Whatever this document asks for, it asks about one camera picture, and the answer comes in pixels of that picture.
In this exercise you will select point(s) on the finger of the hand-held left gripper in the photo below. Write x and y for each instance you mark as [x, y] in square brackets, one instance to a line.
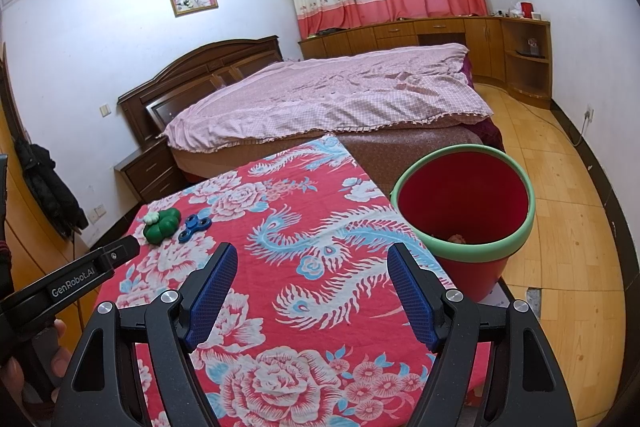
[117, 253]

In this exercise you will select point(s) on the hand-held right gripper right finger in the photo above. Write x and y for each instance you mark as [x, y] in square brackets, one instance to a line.
[412, 297]

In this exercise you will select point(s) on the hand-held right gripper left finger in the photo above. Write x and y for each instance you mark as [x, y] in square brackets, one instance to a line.
[210, 292]

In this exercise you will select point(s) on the red bucket with green rim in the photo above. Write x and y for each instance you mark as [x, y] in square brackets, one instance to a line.
[450, 207]

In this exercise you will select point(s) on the person's left hand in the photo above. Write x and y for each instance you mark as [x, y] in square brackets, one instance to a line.
[61, 367]

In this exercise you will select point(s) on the green toy with white flower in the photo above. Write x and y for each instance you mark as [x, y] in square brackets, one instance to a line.
[162, 227]

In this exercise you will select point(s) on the blue fidget spinner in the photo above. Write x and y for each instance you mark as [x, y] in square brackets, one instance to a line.
[194, 227]

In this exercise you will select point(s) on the crumpled pinkish paper wad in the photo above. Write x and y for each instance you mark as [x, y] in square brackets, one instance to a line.
[456, 239]

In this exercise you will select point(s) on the dark wooden nightstand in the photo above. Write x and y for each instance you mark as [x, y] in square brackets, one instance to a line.
[150, 172]

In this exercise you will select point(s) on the black jacket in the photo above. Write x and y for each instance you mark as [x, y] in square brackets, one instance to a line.
[50, 192]

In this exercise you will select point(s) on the red floral printed cloth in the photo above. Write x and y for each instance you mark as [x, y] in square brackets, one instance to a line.
[310, 267]

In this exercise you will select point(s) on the bed with brown sheet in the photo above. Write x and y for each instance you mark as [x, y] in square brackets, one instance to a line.
[400, 139]

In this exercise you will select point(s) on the dark wooden headboard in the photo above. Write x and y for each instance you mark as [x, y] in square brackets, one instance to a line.
[175, 82]

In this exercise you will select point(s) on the maroon bed cloth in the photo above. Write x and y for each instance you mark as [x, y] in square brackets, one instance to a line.
[487, 132]

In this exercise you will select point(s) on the bed with pink quilt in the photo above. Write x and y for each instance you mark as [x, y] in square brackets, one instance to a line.
[325, 97]

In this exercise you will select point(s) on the wooden corner shelf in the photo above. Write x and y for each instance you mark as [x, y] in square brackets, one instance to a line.
[525, 77]

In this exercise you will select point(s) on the long wooden cabinet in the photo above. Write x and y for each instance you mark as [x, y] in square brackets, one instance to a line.
[480, 47]

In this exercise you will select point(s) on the small glass ornament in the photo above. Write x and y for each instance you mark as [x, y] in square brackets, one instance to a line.
[533, 47]

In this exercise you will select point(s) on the red cup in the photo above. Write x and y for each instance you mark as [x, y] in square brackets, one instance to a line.
[526, 10]

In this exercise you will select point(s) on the low wall socket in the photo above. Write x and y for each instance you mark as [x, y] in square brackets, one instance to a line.
[100, 209]

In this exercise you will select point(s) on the wall light switch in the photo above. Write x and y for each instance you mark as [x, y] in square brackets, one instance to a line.
[104, 110]

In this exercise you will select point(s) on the white wall outlet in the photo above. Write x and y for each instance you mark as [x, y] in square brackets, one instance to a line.
[589, 113]

